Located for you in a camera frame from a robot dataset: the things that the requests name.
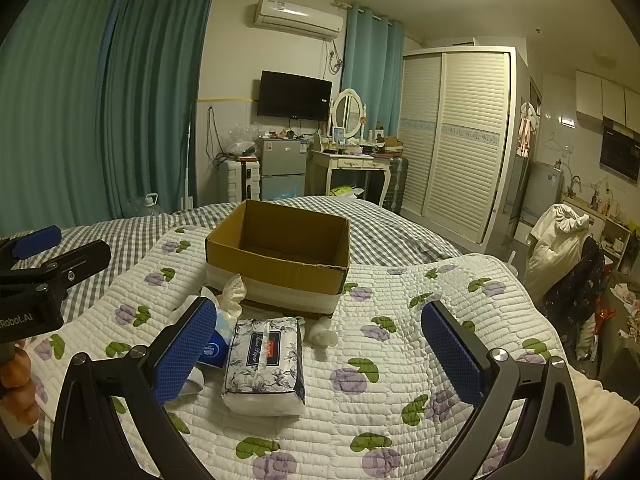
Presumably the blue white tissue pack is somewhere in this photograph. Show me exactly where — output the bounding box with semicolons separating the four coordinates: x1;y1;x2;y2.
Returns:
178;287;239;396

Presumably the floral tissue pack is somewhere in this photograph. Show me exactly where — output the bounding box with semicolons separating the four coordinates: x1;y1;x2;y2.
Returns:
221;316;305;417

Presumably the white sock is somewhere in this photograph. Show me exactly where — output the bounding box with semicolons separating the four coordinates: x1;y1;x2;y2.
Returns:
305;316;338;349

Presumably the person's left hand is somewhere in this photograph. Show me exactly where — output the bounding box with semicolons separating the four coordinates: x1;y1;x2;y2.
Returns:
1;339;40;426

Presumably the clear water jug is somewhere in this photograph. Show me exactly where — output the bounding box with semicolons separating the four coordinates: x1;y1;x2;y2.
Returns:
125;193;163;218

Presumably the white standing vacuum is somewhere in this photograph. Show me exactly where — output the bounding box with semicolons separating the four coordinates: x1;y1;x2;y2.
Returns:
181;103;196;210

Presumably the green curtain left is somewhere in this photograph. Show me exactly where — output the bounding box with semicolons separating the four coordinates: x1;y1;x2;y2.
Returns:
1;0;212;235

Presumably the white clothes pile on chair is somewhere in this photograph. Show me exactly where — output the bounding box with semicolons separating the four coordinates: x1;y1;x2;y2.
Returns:
523;204;589;304

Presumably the white suitcase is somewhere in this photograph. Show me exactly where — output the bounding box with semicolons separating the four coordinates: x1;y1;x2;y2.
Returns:
218;157;260;203

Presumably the brown cardboard box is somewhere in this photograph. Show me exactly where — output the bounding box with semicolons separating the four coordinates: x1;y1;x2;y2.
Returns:
205;200;350;318

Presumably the blue plastic bag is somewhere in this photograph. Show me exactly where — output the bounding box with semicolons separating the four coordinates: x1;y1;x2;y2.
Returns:
268;184;304;200

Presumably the grey small refrigerator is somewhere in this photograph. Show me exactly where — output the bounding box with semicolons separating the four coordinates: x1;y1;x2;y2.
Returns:
257;139;309;200

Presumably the grey checked bed sheet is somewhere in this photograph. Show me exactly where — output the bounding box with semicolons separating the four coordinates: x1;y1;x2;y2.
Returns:
0;194;459;326

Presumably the white dressing table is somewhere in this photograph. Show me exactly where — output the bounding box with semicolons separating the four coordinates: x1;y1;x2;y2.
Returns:
305;150;392;207

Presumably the dark suitcase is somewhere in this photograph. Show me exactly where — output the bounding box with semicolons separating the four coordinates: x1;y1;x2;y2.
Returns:
384;157;409;214

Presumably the white oval vanity mirror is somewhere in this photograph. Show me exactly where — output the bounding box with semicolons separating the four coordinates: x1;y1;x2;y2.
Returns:
330;88;367;141

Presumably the white louvered wardrobe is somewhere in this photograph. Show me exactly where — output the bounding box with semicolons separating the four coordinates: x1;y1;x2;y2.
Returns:
397;46;528;252

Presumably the white air conditioner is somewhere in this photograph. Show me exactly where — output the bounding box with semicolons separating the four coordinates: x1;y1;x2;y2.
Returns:
254;0;344;40

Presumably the blue curtain right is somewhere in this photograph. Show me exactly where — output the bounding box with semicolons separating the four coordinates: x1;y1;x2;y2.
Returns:
341;3;405;136

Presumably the black wall television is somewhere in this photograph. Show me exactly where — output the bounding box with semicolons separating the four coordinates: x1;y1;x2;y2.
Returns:
257;70;332;122

